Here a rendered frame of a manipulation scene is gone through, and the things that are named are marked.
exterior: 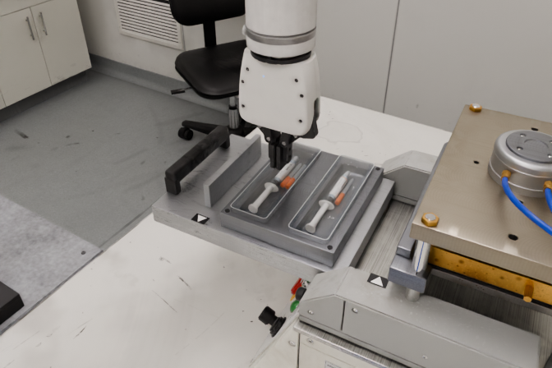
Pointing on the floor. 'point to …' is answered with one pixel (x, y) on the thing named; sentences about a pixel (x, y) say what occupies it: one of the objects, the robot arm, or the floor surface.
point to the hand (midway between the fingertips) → (280, 152)
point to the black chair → (223, 70)
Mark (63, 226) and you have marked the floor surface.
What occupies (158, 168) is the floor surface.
